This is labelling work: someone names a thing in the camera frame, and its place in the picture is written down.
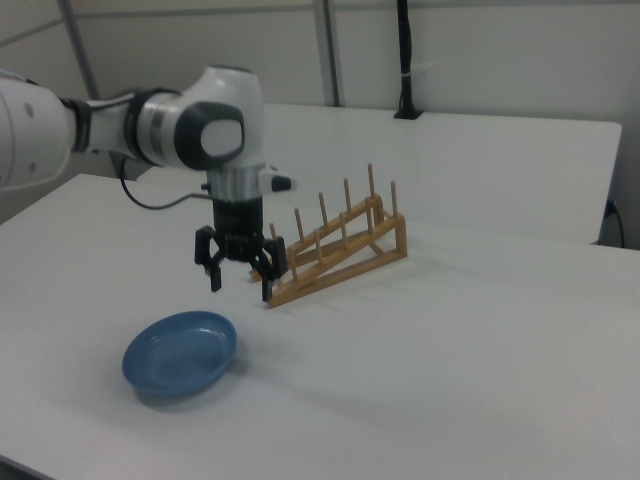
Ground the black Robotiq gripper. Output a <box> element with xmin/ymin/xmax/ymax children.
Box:
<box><xmin>193</xmin><ymin>196</ymin><xmax>288</xmax><ymax>304</ymax></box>

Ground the blue plate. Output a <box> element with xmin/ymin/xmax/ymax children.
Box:
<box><xmin>122</xmin><ymin>310</ymin><xmax>239</xmax><ymax>400</ymax></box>

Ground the wooden plate rack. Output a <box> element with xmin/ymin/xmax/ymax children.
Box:
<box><xmin>248</xmin><ymin>162</ymin><xmax>409</xmax><ymax>310</ymax></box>

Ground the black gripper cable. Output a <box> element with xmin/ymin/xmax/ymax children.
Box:
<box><xmin>118</xmin><ymin>155</ymin><xmax>212</xmax><ymax>211</ymax></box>

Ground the black camera pole with base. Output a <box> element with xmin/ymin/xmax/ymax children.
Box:
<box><xmin>392</xmin><ymin>0</ymin><xmax>426</xmax><ymax>122</ymax></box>

